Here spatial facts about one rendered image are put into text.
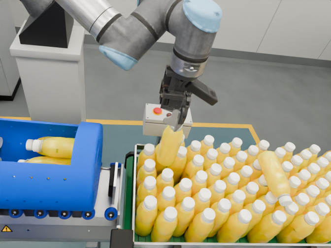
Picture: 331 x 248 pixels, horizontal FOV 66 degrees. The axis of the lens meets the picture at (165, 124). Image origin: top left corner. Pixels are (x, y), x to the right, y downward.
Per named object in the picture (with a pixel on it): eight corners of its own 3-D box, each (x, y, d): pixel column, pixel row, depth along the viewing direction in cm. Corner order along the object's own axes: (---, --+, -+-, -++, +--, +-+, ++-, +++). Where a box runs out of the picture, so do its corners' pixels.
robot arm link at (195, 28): (201, -9, 60) (234, 8, 55) (188, 40, 68) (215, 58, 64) (173, -6, 54) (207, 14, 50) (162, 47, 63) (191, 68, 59)
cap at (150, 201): (152, 211, 77) (153, 208, 76) (141, 204, 78) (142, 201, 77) (158, 201, 80) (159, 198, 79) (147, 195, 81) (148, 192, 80)
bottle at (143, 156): (153, 181, 106) (161, 154, 94) (138, 186, 103) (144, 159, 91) (147, 168, 110) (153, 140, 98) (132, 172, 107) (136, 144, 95)
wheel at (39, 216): (39, 201, 83) (37, 204, 81) (51, 207, 84) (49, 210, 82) (31, 212, 83) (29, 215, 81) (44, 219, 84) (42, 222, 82)
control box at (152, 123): (142, 119, 117) (145, 102, 110) (184, 123, 120) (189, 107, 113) (142, 135, 110) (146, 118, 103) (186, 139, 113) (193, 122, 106)
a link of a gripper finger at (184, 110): (175, 117, 77) (181, 92, 72) (181, 118, 78) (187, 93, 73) (177, 126, 73) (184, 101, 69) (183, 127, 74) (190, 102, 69)
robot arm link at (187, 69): (204, 47, 67) (211, 67, 60) (199, 63, 71) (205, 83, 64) (171, 42, 66) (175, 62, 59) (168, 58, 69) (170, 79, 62)
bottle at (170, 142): (175, 155, 96) (188, 120, 83) (172, 170, 91) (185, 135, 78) (157, 150, 96) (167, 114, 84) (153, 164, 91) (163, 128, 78)
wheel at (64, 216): (63, 202, 84) (61, 204, 82) (75, 208, 85) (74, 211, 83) (55, 213, 84) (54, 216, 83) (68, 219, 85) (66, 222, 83)
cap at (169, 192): (167, 186, 85) (168, 183, 83) (176, 193, 83) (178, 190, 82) (160, 194, 82) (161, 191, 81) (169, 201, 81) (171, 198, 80)
